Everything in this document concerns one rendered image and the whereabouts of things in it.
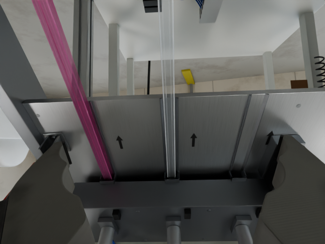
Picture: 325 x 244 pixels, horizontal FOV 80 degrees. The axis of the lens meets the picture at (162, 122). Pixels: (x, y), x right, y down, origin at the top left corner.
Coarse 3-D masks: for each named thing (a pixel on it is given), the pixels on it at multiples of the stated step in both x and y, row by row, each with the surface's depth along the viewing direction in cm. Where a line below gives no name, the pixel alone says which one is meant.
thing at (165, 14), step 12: (168, 0) 17; (168, 12) 17; (168, 24) 18; (168, 36) 19; (168, 48) 20; (168, 60) 20; (168, 72) 21; (168, 84) 22; (168, 96) 23; (168, 108) 24; (168, 120) 25; (168, 132) 27; (168, 144) 28; (168, 156) 30; (168, 168) 32
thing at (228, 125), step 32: (128, 96) 25; (160, 96) 25; (192, 96) 24; (224, 96) 24; (256, 96) 24; (288, 96) 24; (320, 96) 24; (64, 128) 28; (128, 128) 28; (160, 128) 28; (192, 128) 28; (224, 128) 28; (256, 128) 27; (288, 128) 27; (320, 128) 27; (128, 160) 32; (160, 160) 32; (192, 160) 32; (224, 160) 32; (256, 160) 32
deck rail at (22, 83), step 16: (0, 16) 22; (0, 32) 22; (0, 48) 22; (16, 48) 25; (0, 64) 22; (16, 64) 25; (0, 80) 22; (16, 80) 24; (32, 80) 27; (0, 96) 23; (16, 96) 24; (32, 96) 27; (16, 112) 25; (16, 128) 26; (32, 128) 27; (32, 144) 28
